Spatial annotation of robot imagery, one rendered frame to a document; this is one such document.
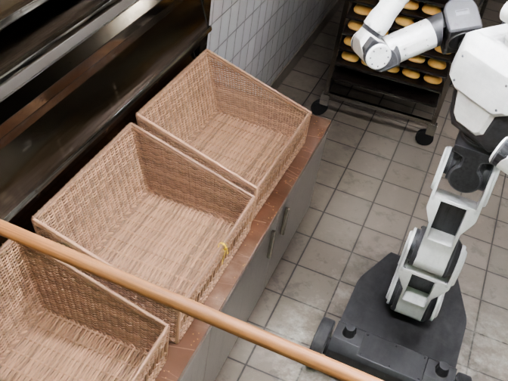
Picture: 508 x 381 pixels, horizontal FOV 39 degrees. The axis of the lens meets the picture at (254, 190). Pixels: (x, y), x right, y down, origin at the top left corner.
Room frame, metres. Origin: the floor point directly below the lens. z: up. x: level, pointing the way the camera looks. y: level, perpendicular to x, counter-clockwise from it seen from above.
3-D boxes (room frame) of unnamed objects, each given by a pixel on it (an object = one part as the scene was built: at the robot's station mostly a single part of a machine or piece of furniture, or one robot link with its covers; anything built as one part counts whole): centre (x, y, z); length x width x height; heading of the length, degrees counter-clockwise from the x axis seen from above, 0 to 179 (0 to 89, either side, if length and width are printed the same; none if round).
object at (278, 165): (2.16, 0.13, 0.72); 0.56 x 0.49 x 0.28; 163
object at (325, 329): (1.75, -0.35, 0.10); 0.20 x 0.05 x 0.20; 163
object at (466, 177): (1.89, -0.67, 0.99); 0.28 x 0.13 x 0.18; 163
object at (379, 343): (1.90, -0.67, 0.19); 0.64 x 0.52 x 0.33; 163
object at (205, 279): (1.59, 0.29, 0.72); 0.56 x 0.49 x 0.28; 164
